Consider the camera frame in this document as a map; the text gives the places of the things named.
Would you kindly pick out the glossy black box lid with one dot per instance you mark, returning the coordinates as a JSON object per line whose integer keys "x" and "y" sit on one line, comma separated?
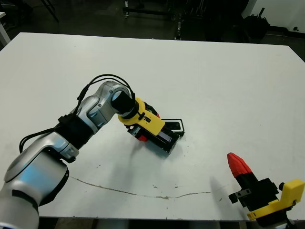
{"x": 170, "y": 146}

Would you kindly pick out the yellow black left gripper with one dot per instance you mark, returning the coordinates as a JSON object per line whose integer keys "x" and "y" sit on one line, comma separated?
{"x": 152, "y": 122}

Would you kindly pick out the black wheeled cart frame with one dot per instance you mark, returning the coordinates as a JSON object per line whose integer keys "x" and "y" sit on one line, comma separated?
{"x": 147, "y": 12}

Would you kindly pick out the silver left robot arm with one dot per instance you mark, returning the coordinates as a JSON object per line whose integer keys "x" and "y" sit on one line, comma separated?
{"x": 35, "y": 171}

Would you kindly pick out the black bushy floor object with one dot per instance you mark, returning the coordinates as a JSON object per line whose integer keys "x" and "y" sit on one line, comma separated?
{"x": 257, "y": 23}

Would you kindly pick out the metal post with caster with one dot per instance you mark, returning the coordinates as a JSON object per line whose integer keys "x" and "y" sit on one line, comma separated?
{"x": 178, "y": 29}

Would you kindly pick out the black slanted stand leg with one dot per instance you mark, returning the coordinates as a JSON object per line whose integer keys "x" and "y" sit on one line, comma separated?
{"x": 51, "y": 10}

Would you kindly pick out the black box base white lining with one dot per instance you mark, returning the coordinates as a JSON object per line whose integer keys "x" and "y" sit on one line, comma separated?
{"x": 181, "y": 133}

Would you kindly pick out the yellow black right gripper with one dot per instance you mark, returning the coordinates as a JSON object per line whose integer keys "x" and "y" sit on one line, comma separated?
{"x": 293, "y": 190}

